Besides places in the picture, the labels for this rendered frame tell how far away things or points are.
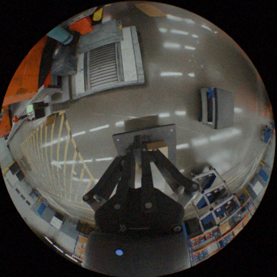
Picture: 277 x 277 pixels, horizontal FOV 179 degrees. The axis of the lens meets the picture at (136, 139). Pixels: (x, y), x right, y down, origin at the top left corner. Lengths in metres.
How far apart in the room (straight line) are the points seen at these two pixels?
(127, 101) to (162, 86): 0.40
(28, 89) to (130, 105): 0.97
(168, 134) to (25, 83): 1.19
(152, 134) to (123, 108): 0.43
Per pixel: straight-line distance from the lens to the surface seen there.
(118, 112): 0.95
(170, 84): 1.01
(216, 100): 0.92
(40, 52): 1.10
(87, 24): 0.88
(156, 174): 0.51
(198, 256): 9.77
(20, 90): 0.84
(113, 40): 1.10
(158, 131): 0.68
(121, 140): 0.70
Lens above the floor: 0.93
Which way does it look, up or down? 67 degrees down
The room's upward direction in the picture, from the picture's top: 177 degrees counter-clockwise
